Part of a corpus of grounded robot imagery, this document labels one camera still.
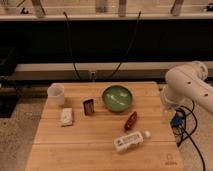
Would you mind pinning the white labelled bottle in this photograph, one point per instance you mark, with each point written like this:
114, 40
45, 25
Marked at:
131, 140

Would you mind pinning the wooden board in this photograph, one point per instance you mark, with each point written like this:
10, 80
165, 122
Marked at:
87, 145

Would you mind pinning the green ceramic bowl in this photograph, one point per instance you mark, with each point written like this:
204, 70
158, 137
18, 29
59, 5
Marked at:
117, 98

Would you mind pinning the black box at left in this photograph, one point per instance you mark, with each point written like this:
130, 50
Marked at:
8, 63

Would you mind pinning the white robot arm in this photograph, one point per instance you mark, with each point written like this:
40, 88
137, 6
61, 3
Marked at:
186, 81

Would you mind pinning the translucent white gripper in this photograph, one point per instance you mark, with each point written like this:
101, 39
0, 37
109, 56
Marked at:
167, 115

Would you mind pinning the small white packet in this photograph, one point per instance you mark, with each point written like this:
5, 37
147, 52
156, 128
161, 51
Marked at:
66, 118

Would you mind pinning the brown elongated snack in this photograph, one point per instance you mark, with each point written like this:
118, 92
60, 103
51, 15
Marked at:
131, 121

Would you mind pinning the translucent plastic cup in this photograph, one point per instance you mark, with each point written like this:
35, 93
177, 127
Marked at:
56, 94

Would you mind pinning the white wall outlet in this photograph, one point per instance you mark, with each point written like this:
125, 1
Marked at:
92, 75

